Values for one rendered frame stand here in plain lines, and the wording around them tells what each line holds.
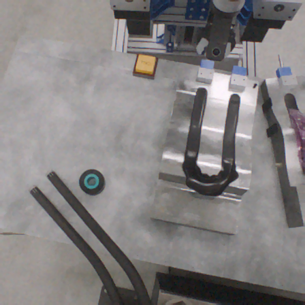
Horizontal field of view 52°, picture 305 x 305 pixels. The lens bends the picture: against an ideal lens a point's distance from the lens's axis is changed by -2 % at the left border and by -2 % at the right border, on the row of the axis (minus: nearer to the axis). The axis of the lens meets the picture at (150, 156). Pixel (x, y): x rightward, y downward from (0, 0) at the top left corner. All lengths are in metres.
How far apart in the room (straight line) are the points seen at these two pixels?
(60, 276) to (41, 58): 1.16
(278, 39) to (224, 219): 1.64
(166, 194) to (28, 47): 0.76
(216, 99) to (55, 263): 1.28
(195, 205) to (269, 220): 0.26
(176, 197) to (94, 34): 1.55
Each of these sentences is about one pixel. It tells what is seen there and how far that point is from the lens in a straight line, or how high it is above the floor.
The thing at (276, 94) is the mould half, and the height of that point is 0.86.
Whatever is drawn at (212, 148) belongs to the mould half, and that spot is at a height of 0.91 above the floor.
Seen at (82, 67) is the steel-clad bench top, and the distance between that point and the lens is 1.22.
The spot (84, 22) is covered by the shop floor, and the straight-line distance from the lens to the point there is 2.37.
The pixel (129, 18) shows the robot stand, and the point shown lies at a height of 0.82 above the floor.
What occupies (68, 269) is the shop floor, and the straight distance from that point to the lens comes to 1.89.
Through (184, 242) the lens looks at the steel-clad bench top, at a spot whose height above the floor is 0.80.
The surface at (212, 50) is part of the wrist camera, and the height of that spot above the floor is 1.14.
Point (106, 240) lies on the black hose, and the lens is 0.94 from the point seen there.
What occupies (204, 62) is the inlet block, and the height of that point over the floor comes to 0.90.
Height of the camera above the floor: 1.83
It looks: 75 degrees down
